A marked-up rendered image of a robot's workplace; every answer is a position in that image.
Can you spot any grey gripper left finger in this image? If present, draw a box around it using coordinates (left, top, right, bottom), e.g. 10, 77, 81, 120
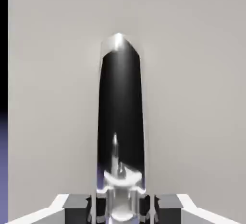
3, 193, 92, 224

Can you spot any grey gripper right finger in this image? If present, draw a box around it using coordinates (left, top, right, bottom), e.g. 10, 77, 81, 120
153, 193, 243, 224

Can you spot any grey painted cabinet door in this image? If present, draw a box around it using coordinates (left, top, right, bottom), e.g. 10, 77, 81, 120
7, 0, 246, 224

